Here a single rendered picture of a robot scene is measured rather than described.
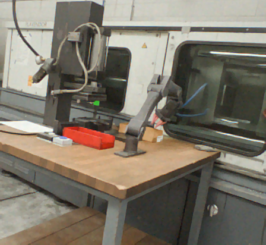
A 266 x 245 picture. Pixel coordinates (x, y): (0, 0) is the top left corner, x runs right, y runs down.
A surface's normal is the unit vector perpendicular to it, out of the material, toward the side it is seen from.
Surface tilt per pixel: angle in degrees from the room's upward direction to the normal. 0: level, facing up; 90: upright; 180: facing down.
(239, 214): 90
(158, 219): 90
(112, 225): 90
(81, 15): 90
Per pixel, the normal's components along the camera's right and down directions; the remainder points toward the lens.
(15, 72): -0.64, 0.04
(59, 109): 0.80, 0.21
